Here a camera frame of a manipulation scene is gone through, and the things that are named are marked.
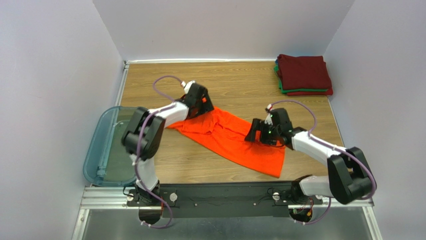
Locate orange t-shirt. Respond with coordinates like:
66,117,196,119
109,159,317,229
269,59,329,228
168,108,286,178

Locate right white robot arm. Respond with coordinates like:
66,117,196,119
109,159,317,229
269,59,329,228
245,107,377,205

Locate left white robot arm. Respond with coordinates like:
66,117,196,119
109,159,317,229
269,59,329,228
121,81,214,196

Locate folded red t-shirt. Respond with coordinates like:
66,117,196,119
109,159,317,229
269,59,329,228
286,88,334,97

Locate folded maroon t-shirt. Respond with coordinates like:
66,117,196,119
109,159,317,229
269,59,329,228
277,54,332,92

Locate clear blue plastic bin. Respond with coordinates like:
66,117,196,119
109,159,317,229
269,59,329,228
83,106,137,187

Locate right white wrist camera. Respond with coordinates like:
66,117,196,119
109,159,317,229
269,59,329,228
264,104,274,125

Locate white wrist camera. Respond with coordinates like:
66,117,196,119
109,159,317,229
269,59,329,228
264,104,274,125
180,80,196,95

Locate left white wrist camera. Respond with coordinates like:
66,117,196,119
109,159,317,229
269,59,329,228
180,80,196,95

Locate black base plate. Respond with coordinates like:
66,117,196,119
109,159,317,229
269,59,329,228
124,180,327,223

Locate aluminium frame rail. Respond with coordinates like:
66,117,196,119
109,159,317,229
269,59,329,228
71,185,147,240

